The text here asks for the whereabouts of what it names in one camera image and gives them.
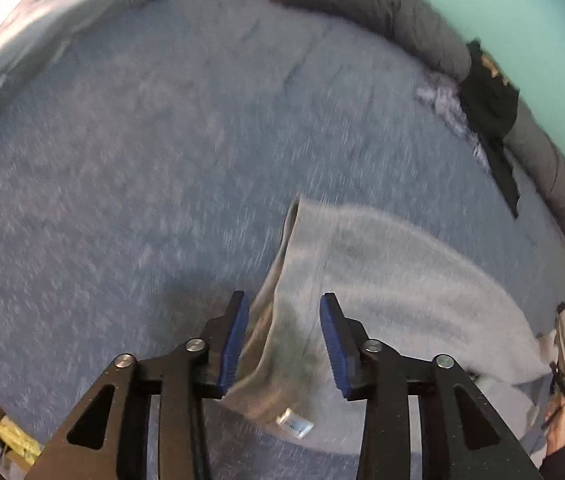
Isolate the grey quilted sweatshirt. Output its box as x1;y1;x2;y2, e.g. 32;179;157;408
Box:
222;194;556;456

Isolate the person's right forearm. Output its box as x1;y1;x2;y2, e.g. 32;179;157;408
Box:
537;447;565;480

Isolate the dark grey rolled duvet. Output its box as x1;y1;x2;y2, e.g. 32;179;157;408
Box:
268;0;565;241

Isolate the light blue bed sheet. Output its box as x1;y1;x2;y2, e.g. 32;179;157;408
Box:
0;0;273;161

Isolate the yellow packet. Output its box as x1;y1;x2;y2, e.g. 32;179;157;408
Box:
0;415;43;467

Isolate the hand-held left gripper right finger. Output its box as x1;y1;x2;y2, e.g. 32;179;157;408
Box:
319;292;544;480

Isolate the person's right hand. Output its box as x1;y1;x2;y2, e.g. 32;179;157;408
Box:
544;400;565;454

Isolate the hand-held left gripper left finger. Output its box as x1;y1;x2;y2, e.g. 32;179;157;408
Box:
25;290;252;480

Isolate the blue patterned bedspread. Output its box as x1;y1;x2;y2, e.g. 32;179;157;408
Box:
0;0;565;480

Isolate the black garment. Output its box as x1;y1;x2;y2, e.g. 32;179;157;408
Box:
460;40;521;218

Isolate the blue white patterned cloth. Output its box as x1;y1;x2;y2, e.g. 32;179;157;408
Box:
415;72;493;166

